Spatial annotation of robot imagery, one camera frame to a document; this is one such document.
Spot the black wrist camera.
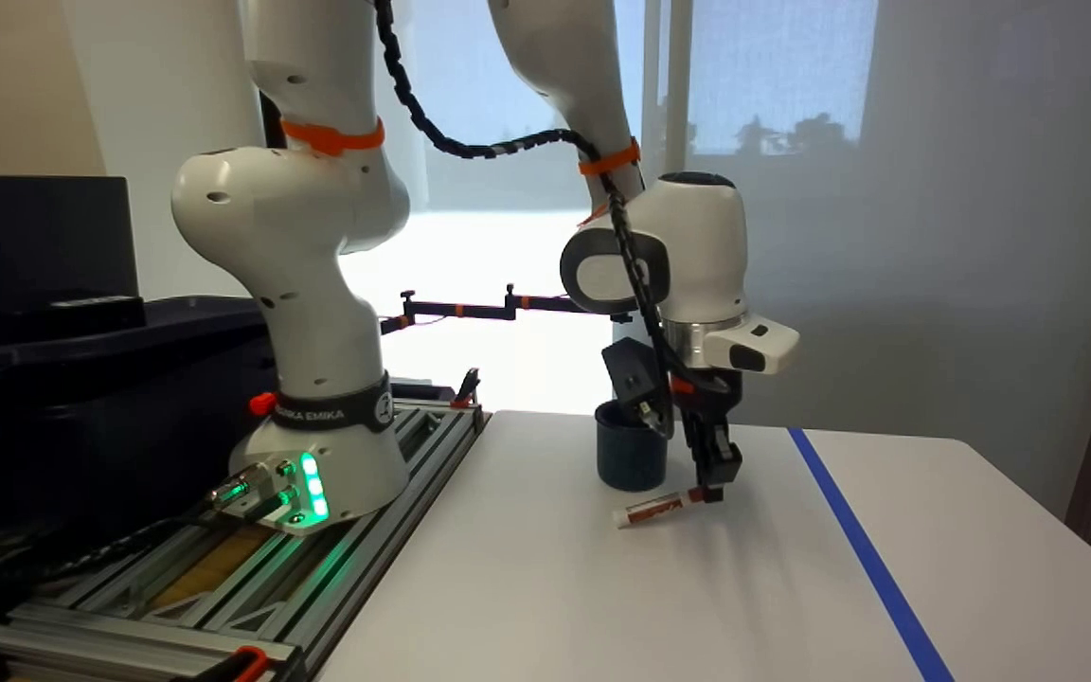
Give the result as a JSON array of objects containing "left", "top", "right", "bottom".
[{"left": 598, "top": 334, "right": 678, "bottom": 442}]

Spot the red and white marker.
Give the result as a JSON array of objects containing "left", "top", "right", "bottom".
[{"left": 608, "top": 484, "right": 703, "bottom": 532}]

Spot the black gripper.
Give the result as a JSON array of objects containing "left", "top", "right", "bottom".
[{"left": 674, "top": 364, "right": 751, "bottom": 507}]

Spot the aluminium rail base frame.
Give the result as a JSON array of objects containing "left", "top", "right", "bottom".
[{"left": 0, "top": 377, "right": 492, "bottom": 682}]

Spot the dark grey mug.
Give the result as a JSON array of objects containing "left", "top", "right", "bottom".
[{"left": 592, "top": 397, "right": 674, "bottom": 497}]

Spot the black and red clamp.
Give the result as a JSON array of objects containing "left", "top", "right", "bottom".
[{"left": 448, "top": 364, "right": 484, "bottom": 418}]

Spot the blue tape line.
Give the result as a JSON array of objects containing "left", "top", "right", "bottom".
[{"left": 785, "top": 426, "right": 957, "bottom": 682}]

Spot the black box with blue light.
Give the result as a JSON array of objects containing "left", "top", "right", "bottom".
[{"left": 0, "top": 170, "right": 149, "bottom": 341}]

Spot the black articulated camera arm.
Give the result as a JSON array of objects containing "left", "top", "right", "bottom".
[{"left": 375, "top": 283, "right": 614, "bottom": 341}]

